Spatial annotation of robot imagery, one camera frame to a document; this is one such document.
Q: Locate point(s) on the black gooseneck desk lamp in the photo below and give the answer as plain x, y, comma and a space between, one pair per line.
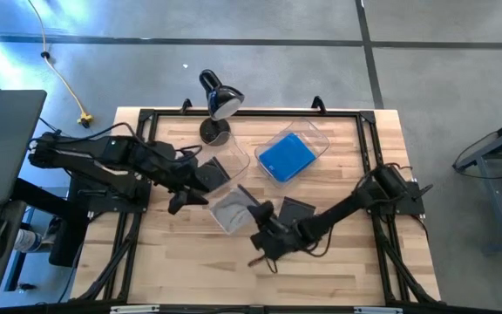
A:
220, 98

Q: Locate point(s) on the clear plastic bin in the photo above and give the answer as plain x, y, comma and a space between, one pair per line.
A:
312, 131
238, 152

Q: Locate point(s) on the blue jewel case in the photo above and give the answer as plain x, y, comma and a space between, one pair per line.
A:
286, 157

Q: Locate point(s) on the black aluminium table frame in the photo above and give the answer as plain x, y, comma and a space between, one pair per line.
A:
277, 113

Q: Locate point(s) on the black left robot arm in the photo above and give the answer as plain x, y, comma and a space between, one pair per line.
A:
103, 157

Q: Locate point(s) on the black desk stand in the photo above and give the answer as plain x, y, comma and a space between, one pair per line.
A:
59, 227

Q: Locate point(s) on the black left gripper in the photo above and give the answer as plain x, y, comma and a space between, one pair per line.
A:
159, 170

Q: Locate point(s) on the silver metal bracket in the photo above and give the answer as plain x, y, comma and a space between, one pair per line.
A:
135, 309
378, 310

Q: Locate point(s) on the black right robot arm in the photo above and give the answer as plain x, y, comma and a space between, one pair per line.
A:
342, 209

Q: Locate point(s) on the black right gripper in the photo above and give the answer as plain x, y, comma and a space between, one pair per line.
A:
286, 242

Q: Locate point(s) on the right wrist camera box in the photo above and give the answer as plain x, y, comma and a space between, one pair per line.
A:
260, 211

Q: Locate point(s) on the clear water bottle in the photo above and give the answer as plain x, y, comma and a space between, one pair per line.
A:
28, 240

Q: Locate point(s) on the grey desk top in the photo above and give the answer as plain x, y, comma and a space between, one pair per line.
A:
2, 144

